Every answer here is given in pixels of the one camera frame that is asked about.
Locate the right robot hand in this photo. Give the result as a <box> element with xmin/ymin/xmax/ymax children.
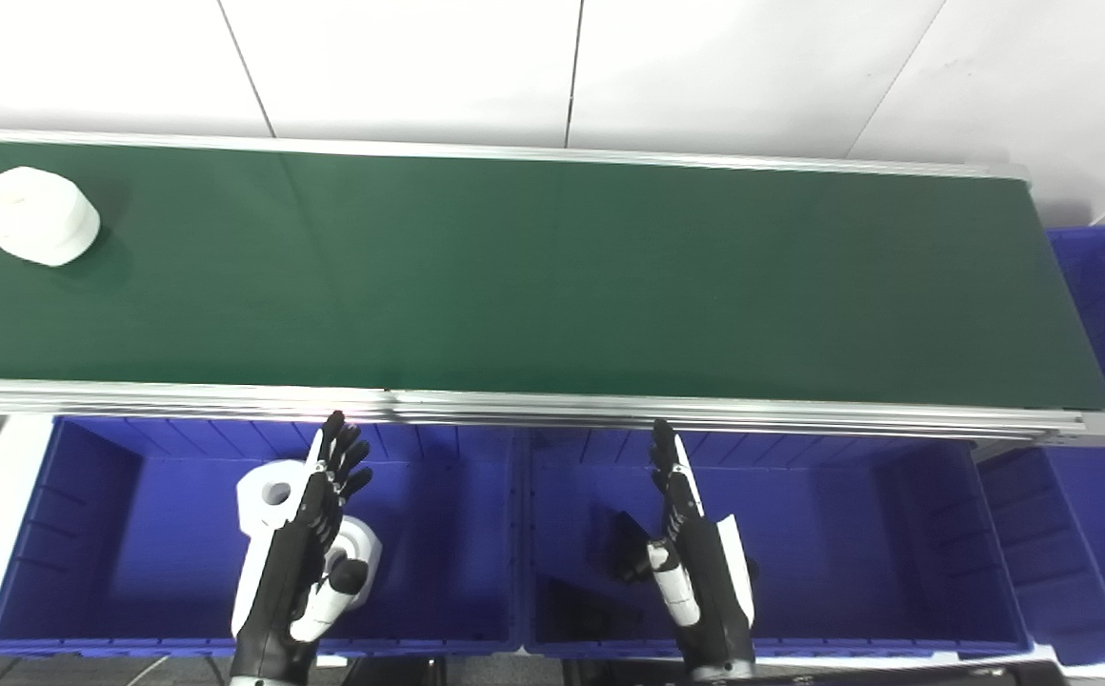
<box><xmin>645</xmin><ymin>420</ymin><xmax>760</xmax><ymax>683</ymax></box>

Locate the white cylindrical plastic part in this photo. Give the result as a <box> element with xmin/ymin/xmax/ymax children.
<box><xmin>0</xmin><ymin>166</ymin><xmax>102</xmax><ymax>268</ymax></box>

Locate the green conveyor belt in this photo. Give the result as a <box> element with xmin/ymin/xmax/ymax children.
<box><xmin>0</xmin><ymin>127</ymin><xmax>1105</xmax><ymax>454</ymax></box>
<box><xmin>0</xmin><ymin>140</ymin><xmax>1105</xmax><ymax>413</ymax></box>

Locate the white part with round hole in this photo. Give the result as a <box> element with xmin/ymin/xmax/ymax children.
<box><xmin>235</xmin><ymin>458</ymin><xmax>321</xmax><ymax>536</ymax></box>

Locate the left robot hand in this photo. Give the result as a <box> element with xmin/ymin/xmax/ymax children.
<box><xmin>230</xmin><ymin>411</ymin><xmax>374</xmax><ymax>684</ymax></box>

